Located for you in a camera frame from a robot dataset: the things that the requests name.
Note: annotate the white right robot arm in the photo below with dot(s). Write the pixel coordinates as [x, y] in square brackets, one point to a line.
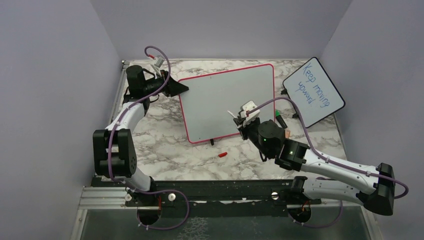
[366, 185]

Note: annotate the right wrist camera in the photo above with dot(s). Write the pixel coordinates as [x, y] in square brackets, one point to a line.
[248, 113]

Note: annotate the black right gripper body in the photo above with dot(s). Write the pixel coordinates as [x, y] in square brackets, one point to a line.
[251, 131]

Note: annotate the pink framed whiteboard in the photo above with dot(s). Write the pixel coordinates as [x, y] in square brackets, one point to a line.
[211, 97]

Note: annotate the black framed written whiteboard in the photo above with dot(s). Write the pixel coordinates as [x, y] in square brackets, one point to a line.
[313, 92]

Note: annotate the green capped black marker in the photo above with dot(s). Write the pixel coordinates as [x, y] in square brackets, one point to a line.
[280, 120]

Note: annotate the red white marker pen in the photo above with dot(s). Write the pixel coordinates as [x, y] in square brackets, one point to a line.
[232, 114]

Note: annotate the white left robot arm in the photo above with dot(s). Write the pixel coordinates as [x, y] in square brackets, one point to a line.
[114, 152]

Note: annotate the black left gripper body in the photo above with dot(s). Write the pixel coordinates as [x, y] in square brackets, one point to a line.
[154, 84]

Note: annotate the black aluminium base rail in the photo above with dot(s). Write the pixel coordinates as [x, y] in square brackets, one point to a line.
[215, 210]

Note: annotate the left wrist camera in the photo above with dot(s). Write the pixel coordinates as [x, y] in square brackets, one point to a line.
[156, 65]

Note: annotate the red marker cap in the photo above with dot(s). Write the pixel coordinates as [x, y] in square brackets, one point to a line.
[222, 154]

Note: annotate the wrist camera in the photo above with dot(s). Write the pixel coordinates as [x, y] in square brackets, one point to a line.
[248, 113]
[156, 65]

